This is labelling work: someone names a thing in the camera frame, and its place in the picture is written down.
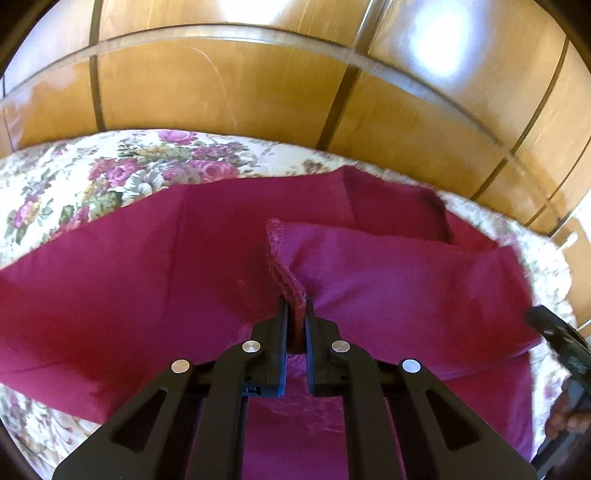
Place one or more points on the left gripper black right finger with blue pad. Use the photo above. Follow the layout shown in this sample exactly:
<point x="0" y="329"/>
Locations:
<point x="401" y="421"/>

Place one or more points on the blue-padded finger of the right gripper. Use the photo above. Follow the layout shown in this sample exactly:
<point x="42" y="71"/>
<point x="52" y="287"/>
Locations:
<point x="561" y="336"/>

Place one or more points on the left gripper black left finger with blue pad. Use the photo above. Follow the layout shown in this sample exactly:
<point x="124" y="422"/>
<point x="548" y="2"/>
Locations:
<point x="189" y="421"/>

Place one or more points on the dark red cloth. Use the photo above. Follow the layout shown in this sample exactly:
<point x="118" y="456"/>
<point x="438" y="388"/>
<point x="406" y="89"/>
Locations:
<point x="90" y="317"/>

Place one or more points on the person's right hand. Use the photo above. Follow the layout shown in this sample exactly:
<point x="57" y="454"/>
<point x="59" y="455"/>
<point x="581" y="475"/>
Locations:
<point x="563" y="418"/>

